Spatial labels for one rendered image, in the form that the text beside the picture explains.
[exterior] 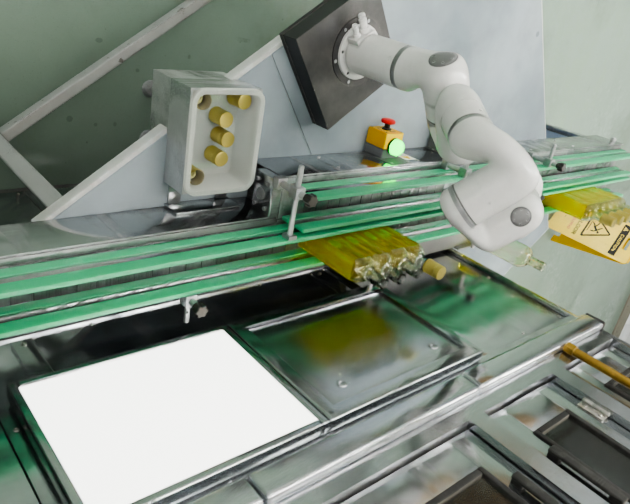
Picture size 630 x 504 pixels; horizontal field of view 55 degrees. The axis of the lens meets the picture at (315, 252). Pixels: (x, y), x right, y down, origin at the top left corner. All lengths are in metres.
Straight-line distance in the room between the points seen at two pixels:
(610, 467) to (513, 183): 0.59
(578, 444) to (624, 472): 0.09
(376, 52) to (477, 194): 0.45
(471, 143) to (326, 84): 0.47
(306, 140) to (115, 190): 0.50
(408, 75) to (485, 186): 0.35
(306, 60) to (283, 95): 0.11
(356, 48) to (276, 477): 0.92
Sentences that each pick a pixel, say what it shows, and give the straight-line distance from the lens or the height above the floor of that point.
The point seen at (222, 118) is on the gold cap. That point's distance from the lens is 1.29.
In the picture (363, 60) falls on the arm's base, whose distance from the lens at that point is 1.41.
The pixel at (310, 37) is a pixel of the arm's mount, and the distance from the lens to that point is 1.39.
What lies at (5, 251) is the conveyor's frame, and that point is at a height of 0.86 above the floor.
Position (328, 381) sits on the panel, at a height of 1.23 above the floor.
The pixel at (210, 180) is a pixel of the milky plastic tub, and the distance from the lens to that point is 1.34.
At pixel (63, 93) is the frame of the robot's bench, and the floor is 0.20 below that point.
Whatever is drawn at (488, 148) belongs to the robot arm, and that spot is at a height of 1.31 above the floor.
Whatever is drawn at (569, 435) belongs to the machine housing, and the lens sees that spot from 1.38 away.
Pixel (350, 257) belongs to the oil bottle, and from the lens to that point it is 1.34.
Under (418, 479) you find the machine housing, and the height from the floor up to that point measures 1.47.
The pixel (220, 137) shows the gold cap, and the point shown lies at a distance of 1.31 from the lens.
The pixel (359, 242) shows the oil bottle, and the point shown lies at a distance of 1.42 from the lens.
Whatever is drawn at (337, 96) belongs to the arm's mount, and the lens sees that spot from 1.48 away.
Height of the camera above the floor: 1.85
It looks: 40 degrees down
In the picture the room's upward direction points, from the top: 124 degrees clockwise
